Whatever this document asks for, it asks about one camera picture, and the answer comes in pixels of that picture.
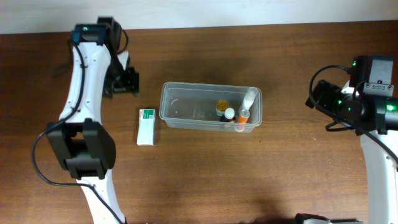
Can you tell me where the clear plastic container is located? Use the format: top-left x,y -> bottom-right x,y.
159,82 -> 262,133

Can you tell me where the white green medicine box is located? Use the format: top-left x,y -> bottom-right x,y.
137,109 -> 155,146

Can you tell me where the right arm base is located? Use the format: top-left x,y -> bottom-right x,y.
294,213 -> 364,224

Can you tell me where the white spray bottle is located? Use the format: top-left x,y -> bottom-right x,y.
238,87 -> 259,114

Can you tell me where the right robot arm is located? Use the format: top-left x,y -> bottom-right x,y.
305,55 -> 397,223

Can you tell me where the small jar gold lid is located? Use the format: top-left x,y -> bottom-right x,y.
216,100 -> 229,116

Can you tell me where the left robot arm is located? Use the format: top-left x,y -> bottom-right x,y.
43,17 -> 139,223

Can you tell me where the orange tube white cap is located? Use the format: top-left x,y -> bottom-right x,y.
235,109 -> 250,133

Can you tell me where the dark bottle white cap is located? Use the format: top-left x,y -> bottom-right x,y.
220,108 -> 236,123

